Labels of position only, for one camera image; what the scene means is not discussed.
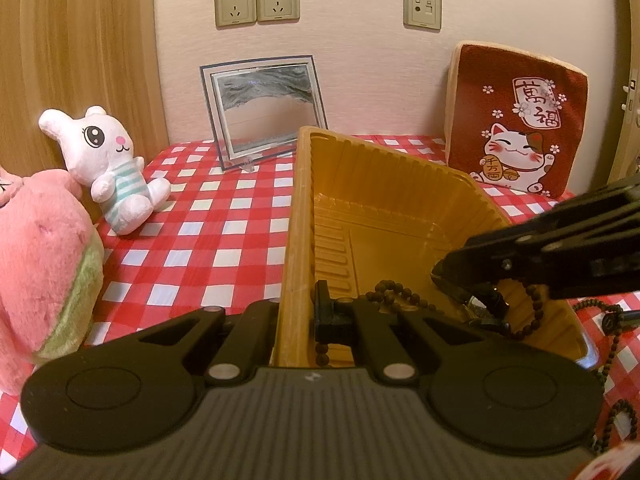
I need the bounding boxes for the red lucky cat cushion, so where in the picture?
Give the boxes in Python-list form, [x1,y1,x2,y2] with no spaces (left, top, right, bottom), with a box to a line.
[445,41,590,196]

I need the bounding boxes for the glass sand art frame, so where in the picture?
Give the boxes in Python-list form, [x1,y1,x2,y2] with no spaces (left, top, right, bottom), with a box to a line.
[200,53,329,171]

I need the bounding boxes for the beige data socket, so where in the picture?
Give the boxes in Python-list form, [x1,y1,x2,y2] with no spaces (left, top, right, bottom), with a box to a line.
[403,0,443,30]

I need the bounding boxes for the long dark bead string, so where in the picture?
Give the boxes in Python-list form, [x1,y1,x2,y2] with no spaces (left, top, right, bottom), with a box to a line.
[315,280,441,368]

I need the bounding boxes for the silver door handle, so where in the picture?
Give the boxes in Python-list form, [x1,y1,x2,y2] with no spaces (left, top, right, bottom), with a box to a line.
[622,67,640,116]

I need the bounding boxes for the pink plush toy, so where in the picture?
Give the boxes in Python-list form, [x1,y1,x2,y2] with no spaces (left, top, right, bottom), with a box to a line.
[0,162,106,396]

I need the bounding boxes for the black wristband with metal clasp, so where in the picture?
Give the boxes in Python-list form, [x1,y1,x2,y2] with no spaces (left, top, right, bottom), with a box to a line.
[462,282,512,337]

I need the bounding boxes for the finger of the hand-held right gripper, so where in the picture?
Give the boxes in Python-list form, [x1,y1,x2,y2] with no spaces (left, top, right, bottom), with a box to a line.
[431,232,640,300]
[460,174,640,257]

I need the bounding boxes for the pile of bead jewelry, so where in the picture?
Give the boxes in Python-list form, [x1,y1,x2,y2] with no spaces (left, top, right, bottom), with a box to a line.
[572,297,640,456]

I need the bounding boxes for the red checked tablecloth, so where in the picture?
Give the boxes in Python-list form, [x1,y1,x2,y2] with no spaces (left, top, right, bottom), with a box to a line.
[0,132,640,466]

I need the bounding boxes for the yellow plastic tray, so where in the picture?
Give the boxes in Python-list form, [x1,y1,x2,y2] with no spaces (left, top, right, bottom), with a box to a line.
[270,126,601,371]

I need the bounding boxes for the wooden door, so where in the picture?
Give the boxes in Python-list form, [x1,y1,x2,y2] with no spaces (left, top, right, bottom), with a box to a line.
[607,0,640,186]

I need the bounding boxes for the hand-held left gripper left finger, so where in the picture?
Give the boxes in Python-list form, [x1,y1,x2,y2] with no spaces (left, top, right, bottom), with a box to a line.
[136,298,279,386]

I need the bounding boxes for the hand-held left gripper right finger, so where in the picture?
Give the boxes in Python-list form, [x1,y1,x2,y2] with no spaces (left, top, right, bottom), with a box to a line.
[312,281,488,386]

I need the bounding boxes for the white bunny plush toy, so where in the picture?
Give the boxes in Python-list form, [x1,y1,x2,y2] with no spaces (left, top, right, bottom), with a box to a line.
[39,105,172,236]

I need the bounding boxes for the wooden side panel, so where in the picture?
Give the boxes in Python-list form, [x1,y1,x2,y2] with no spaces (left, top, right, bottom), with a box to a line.
[0,0,169,181]

